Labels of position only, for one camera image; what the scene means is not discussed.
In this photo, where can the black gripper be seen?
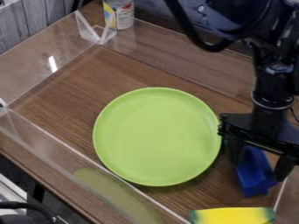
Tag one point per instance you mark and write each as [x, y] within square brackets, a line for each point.
[264, 128]

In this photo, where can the blue star-shaped block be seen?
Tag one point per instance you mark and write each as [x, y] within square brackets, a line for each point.
[256, 173]

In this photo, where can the yellow green banana toy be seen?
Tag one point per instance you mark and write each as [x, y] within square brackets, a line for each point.
[234, 215]

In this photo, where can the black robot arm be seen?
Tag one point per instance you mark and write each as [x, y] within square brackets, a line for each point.
[266, 24]

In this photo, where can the green round plate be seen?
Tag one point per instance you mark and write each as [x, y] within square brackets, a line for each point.
[156, 136]

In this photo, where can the white labelled can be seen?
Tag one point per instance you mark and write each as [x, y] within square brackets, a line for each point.
[124, 10]

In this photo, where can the clear acrylic enclosure wall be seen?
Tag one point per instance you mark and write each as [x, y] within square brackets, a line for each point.
[62, 76]

